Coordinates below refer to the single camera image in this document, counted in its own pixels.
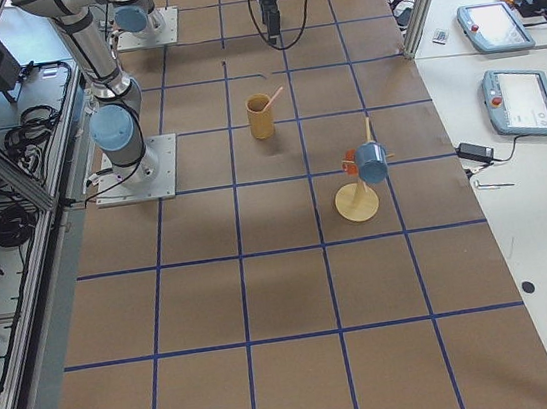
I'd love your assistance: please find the allen key tool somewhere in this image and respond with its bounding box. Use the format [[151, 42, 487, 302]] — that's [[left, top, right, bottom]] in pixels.
[[474, 181, 514, 190]]

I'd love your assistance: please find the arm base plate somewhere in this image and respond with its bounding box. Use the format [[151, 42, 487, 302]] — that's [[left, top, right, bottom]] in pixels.
[[94, 133, 177, 208], [115, 6, 179, 52]]

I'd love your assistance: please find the bamboo cylinder holder cup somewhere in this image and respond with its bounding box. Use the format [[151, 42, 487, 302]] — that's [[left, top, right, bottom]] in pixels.
[[245, 93, 275, 140]]

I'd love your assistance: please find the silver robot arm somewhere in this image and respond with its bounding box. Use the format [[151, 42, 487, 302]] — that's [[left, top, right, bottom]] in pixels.
[[110, 0, 281, 52], [11, 0, 280, 104]]

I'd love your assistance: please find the wooden mug tree stand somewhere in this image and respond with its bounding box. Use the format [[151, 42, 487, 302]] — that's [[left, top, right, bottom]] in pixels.
[[334, 117, 390, 223]]

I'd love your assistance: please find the coiled black cable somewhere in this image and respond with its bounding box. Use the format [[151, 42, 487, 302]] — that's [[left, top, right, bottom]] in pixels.
[[0, 201, 38, 252]]

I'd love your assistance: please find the blue mug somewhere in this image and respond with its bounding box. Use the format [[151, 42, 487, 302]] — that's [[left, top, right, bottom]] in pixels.
[[354, 141, 388, 184]]

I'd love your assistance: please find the black power adapter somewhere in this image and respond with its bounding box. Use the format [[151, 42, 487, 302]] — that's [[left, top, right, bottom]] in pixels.
[[456, 142, 494, 164]]

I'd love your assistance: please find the lower teach pendant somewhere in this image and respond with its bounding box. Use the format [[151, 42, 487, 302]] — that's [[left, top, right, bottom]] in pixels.
[[481, 69, 547, 136]]

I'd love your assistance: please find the upper teach pendant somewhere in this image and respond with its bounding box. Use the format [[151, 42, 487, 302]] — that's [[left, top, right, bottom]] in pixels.
[[456, 1, 536, 54]]

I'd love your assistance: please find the teach pendant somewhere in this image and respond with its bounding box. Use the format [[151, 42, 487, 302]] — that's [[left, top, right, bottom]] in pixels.
[[481, 69, 547, 136], [456, 1, 536, 54]]

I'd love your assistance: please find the orange mug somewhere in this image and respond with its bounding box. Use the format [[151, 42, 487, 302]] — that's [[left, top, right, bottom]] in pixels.
[[342, 150, 359, 176]]

